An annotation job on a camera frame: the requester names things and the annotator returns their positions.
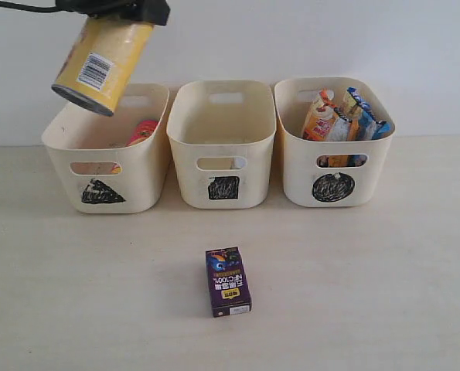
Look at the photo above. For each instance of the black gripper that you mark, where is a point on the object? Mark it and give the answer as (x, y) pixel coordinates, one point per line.
(155, 12)

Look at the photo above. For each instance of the yellow chips can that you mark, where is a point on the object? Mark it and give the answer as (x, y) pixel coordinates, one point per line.
(101, 62)

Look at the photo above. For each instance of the pink chips can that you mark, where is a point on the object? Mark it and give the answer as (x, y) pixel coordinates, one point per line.
(143, 130)

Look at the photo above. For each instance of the orange noodle bag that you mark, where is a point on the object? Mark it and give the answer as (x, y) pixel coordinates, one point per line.
(326, 122)

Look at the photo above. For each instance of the cream bin circle mark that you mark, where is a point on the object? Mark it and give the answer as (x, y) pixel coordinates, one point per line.
(326, 174)

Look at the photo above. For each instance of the blue noodle bag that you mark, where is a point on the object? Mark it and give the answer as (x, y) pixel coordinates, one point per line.
(359, 110)

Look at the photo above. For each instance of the cream bin square mark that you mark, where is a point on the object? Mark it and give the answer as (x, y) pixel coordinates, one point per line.
(210, 123)

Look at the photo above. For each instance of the purple juice carton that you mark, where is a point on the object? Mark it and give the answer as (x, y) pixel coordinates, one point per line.
(227, 282)

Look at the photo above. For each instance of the white milk carton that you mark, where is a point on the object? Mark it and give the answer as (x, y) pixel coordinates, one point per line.
(238, 163)

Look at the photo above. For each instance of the cream bin triangle mark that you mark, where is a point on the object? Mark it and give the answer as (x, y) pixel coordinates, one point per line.
(98, 177)

